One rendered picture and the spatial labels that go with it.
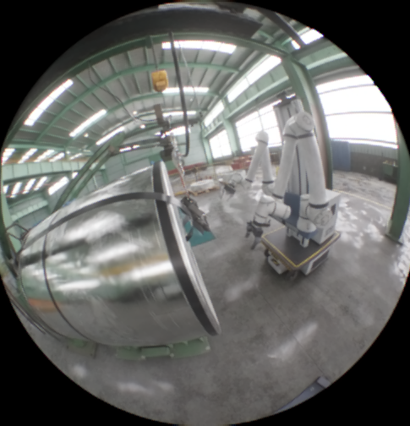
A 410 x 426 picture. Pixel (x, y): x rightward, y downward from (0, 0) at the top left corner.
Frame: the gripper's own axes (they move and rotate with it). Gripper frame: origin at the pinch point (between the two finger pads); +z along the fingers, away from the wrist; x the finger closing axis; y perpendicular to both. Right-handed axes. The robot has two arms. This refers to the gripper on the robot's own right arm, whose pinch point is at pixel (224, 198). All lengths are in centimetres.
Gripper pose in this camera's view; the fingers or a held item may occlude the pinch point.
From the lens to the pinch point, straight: 146.6
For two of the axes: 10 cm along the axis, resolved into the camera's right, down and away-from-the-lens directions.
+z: -5.0, 8.7, -0.5
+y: -0.1, -0.7, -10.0
